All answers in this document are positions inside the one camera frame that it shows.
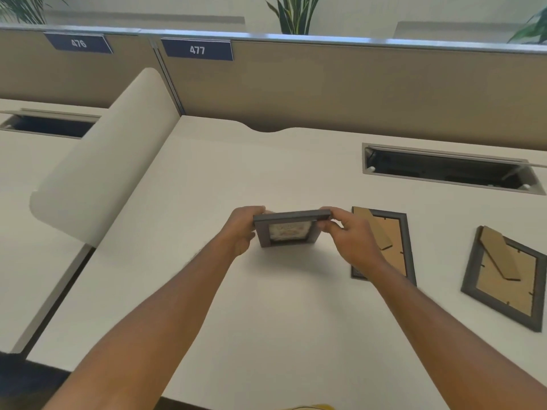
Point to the person's right hand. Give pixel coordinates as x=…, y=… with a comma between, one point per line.
x=354, y=241

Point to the green potted plant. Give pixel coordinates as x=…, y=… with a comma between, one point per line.
x=25, y=8
x=532, y=29
x=294, y=12

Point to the gray picture frame cardboard back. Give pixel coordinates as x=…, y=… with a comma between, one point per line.
x=399, y=247
x=504, y=279

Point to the person's right thumb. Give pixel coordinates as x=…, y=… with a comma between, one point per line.
x=334, y=213

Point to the person's left forearm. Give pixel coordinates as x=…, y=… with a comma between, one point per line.
x=158, y=324

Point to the person's right forearm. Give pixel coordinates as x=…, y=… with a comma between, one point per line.
x=436, y=337

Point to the white curved side partition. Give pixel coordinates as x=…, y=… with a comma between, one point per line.
x=107, y=162

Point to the beige desk divider panel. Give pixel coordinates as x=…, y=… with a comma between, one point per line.
x=363, y=89
x=85, y=76

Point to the person's left hand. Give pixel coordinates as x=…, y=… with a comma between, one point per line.
x=239, y=230

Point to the person's left thumb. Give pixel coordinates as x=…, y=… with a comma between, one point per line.
x=255, y=210

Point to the small gray picture frame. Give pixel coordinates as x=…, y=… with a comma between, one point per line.
x=290, y=230

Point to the blue number label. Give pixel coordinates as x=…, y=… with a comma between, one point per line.
x=78, y=43
x=196, y=49

